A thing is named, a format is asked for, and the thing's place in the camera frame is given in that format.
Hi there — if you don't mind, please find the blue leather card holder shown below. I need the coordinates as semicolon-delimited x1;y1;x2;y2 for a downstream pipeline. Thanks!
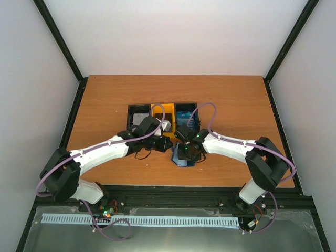
171;146;195;167

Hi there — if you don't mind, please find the white red cards stack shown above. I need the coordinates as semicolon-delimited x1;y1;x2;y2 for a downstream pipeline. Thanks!
132;113;149;125

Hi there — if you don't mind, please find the yellow bin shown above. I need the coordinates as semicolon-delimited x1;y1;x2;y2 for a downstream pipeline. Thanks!
150;103;176;139

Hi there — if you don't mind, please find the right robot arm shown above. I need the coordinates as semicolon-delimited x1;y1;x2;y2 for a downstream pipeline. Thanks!
174;124;289;205

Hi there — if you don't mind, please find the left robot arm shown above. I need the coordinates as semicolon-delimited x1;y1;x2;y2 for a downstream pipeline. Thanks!
37;115;173;212

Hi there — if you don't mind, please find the blue cards stack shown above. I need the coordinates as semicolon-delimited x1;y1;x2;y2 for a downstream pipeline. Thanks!
177;111;195;129

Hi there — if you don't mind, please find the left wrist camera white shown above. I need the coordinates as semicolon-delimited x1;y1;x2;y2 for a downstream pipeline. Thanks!
154;120;171;136

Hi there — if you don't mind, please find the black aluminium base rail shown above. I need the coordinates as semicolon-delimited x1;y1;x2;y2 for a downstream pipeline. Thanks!
34;184;314;218

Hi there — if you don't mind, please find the light blue cable duct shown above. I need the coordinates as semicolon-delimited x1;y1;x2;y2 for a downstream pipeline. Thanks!
40;213;239;229

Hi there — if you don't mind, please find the black frame post left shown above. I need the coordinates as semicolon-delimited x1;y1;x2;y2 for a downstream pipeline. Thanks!
33;0;85;82

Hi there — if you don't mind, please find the black frame post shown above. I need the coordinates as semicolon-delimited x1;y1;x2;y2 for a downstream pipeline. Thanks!
264;0;320;81
33;0;85;82

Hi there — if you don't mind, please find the black frame post right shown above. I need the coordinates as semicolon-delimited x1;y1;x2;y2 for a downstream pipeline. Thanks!
264;0;320;81

